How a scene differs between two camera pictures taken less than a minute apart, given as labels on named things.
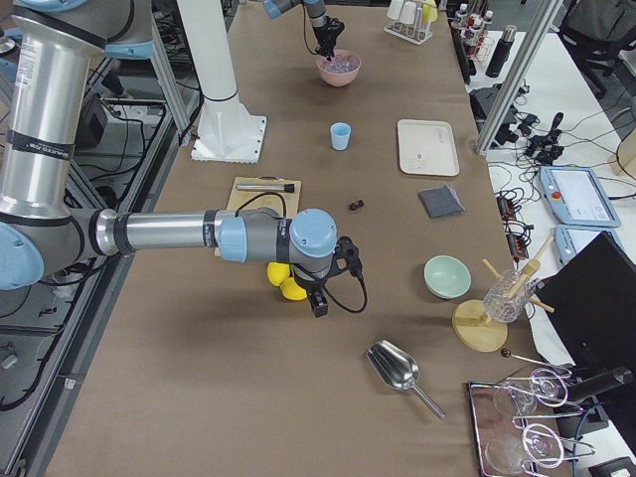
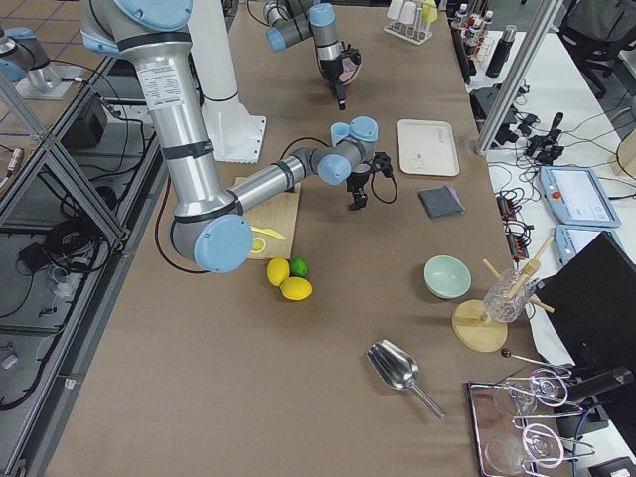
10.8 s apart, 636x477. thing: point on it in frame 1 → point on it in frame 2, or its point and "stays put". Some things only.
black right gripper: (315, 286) → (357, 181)
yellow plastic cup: (429, 11) stays put
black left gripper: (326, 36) → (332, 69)
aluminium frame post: (518, 77) stays put
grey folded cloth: (441, 201) stays put
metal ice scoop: (397, 369) stays put
